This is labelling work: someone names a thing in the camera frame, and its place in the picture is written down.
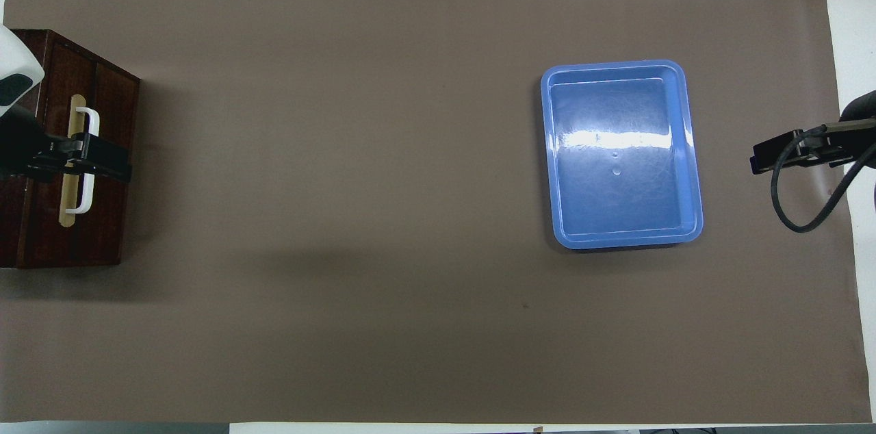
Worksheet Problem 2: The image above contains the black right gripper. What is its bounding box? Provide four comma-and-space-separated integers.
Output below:
750, 90, 876, 175

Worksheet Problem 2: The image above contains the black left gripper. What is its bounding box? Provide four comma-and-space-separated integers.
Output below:
0, 104, 133, 183

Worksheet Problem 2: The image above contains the wooden drawer with white handle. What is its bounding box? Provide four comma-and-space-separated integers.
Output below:
15, 30, 142, 268

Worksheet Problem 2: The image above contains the dark brown wooden cabinet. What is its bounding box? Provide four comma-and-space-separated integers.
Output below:
0, 28, 42, 269

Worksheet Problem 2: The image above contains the blue plastic tray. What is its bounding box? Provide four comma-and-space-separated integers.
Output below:
540, 60, 705, 251

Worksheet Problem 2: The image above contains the brown table mat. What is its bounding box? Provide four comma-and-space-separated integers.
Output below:
0, 0, 873, 425

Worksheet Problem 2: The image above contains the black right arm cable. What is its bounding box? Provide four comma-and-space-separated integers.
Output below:
771, 125, 876, 234

